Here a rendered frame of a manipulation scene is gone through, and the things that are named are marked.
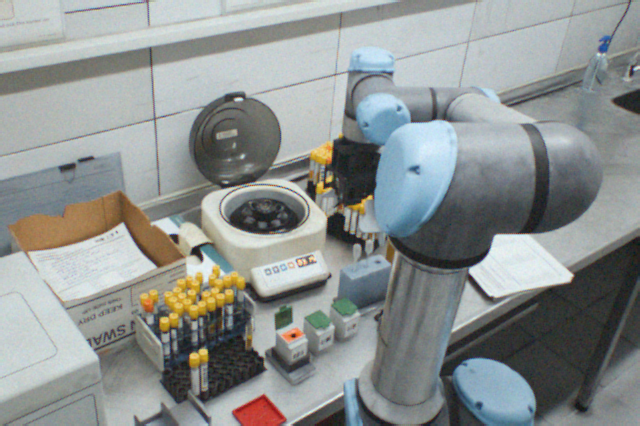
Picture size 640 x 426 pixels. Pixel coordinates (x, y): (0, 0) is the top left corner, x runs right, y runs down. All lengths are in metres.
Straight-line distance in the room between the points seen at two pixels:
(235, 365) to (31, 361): 0.45
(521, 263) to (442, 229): 0.99
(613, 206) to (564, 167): 1.33
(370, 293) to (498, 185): 0.80
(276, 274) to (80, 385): 0.61
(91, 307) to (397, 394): 0.61
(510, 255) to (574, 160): 0.99
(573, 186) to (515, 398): 0.39
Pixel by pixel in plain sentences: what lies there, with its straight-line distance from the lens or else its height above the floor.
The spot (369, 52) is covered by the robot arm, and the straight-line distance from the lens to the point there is 1.18.
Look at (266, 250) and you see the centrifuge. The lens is 1.46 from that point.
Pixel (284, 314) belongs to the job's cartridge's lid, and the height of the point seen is 0.98.
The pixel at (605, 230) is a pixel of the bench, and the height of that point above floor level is 0.87.
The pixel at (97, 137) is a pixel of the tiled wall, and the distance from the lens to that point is 1.57.
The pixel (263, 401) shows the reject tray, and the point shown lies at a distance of 1.29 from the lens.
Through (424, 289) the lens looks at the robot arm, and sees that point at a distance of 0.79.
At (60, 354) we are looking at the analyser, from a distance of 0.98.
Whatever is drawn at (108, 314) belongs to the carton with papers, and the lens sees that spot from 1.35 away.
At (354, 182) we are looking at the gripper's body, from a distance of 1.23.
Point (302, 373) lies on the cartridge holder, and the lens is 1.33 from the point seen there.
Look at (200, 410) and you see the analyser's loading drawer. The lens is 1.22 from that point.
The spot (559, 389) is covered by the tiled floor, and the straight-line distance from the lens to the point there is 2.74.
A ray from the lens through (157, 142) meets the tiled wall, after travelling 1.64.
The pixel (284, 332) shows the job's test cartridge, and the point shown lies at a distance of 1.31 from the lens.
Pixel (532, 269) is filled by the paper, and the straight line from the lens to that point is 1.69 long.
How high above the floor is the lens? 1.85
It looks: 33 degrees down
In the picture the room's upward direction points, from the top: 5 degrees clockwise
